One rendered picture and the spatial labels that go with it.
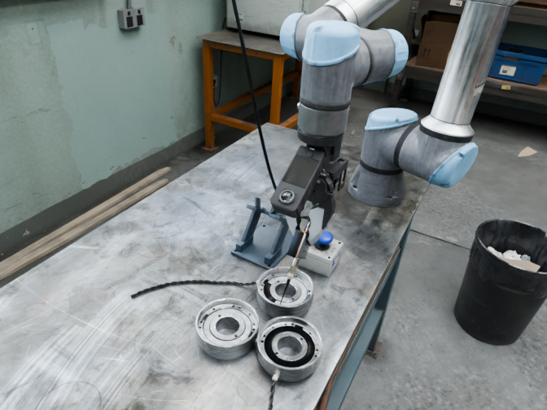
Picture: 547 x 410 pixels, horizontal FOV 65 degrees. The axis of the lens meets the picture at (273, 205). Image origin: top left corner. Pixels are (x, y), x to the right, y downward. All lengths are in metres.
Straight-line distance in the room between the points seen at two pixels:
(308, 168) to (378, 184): 0.49
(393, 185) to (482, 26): 0.41
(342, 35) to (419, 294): 1.68
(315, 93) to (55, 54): 1.81
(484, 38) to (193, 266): 0.73
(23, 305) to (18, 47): 1.49
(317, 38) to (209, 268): 0.50
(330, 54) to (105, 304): 0.58
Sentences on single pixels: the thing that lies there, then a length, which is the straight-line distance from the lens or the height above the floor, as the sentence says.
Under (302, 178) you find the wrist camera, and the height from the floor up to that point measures 1.08.
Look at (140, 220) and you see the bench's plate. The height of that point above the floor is 0.80.
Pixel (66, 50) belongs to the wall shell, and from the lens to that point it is 2.35.
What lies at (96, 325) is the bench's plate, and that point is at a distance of 0.82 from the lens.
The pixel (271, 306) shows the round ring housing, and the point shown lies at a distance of 0.77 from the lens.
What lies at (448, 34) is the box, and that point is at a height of 0.73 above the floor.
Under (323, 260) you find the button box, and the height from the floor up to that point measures 0.84.
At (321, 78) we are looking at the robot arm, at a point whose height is 1.22.
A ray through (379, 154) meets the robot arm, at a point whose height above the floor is 0.94.
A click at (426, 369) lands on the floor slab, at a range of 1.86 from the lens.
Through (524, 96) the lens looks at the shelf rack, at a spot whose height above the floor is 0.38.
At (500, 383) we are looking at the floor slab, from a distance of 1.95.
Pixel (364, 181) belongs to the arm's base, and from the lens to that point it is 1.13.
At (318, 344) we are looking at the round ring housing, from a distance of 0.73.
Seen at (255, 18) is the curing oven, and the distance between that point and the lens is 2.98.
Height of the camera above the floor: 1.39
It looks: 33 degrees down
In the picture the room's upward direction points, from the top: 4 degrees clockwise
